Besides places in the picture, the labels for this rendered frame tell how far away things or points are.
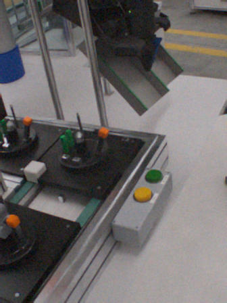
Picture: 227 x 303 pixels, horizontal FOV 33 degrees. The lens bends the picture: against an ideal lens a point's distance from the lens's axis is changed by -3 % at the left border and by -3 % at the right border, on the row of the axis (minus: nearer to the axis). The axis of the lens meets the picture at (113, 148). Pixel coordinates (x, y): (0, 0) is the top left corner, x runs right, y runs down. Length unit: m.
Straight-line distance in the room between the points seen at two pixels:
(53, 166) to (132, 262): 0.35
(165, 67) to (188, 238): 0.65
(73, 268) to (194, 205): 0.39
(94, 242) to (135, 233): 0.09
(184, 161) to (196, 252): 0.35
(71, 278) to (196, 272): 0.29
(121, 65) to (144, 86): 0.10
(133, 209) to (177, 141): 0.43
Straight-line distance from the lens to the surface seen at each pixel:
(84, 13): 1.11
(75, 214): 1.00
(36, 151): 1.17
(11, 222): 0.80
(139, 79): 1.26
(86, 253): 0.85
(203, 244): 0.97
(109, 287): 0.91
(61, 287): 0.81
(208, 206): 1.06
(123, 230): 0.90
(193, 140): 1.29
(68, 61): 2.02
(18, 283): 0.83
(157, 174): 0.99
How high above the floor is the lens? 1.60
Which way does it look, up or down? 35 degrees down
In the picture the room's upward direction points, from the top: 10 degrees counter-clockwise
